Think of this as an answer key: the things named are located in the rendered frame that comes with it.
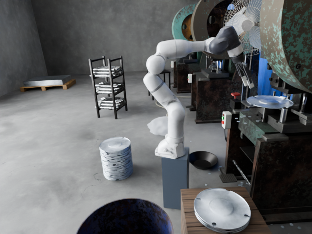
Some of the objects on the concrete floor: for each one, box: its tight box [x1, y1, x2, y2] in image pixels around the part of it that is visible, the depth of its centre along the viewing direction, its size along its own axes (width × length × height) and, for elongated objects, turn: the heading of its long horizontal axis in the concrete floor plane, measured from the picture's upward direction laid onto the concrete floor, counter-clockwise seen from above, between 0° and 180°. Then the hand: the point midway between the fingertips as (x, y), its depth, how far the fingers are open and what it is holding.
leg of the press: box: [220, 109, 254, 176], centre depth 187 cm, size 92×12×90 cm, turn 99°
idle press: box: [170, 4, 215, 94], centre depth 473 cm, size 153×99×174 cm, turn 102°
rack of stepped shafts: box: [89, 56, 128, 119], centre depth 353 cm, size 43×46×95 cm
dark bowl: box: [189, 151, 218, 170], centre depth 217 cm, size 30×30×7 cm
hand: (248, 82), depth 140 cm, fingers open, 6 cm apart
